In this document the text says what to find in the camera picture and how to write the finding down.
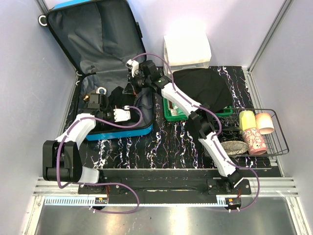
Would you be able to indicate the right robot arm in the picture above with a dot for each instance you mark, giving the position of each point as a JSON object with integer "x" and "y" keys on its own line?
{"x": 145, "y": 75}

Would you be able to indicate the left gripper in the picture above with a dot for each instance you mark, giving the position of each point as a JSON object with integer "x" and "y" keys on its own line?
{"x": 111, "y": 110}

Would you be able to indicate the speckled grey plate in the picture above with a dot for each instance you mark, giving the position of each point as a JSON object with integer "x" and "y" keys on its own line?
{"x": 235, "y": 147}

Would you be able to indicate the green plastic tray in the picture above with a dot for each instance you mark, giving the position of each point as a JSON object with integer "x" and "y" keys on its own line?
{"x": 227, "y": 111}

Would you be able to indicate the yellow faceted cup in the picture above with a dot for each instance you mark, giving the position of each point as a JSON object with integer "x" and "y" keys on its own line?
{"x": 246, "y": 120}

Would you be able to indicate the white plastic drawer unit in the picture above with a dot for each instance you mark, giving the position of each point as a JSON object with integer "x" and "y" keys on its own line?
{"x": 186, "y": 51}

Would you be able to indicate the black wire basket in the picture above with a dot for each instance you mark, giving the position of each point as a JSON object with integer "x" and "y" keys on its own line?
{"x": 276, "y": 142}

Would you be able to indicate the green white patterned garment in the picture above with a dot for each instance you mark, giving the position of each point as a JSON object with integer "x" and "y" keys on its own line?
{"x": 174, "y": 109}

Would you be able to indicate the pink patterned cup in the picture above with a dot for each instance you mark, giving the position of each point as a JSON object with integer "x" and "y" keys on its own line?
{"x": 255, "y": 141}

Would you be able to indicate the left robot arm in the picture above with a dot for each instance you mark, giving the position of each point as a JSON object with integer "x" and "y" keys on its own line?
{"x": 61, "y": 157}

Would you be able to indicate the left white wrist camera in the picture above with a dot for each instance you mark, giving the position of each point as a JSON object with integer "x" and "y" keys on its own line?
{"x": 122, "y": 114}

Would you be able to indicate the blue fish-print suitcase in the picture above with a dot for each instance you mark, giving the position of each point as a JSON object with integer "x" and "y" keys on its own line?
{"x": 98, "y": 37}

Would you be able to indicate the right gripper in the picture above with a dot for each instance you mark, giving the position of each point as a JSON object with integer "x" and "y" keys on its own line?
{"x": 129, "y": 88}

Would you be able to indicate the small dark bottle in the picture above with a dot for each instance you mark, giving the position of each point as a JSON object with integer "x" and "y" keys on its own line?
{"x": 88, "y": 98}

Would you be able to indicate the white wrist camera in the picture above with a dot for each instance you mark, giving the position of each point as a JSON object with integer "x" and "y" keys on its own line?
{"x": 133, "y": 65}
{"x": 122, "y": 114}

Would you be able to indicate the light pink cup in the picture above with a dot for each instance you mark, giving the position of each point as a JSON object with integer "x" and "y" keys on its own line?
{"x": 264, "y": 123}

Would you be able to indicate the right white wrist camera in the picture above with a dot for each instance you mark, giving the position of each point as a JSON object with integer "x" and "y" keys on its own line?
{"x": 133, "y": 65}

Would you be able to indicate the small black garment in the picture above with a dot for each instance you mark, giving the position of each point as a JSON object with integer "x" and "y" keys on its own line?
{"x": 119, "y": 99}

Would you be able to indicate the large black garment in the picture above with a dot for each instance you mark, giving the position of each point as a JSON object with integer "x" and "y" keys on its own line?
{"x": 204, "y": 86}

